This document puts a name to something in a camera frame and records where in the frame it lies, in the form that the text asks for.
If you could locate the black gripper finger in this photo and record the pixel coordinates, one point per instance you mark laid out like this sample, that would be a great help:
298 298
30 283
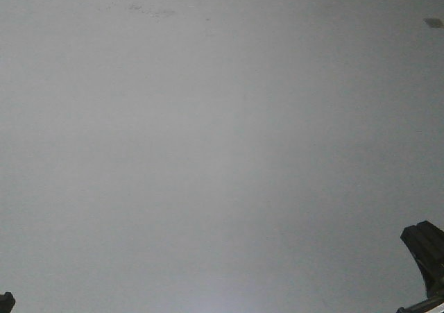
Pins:
7 302
425 243

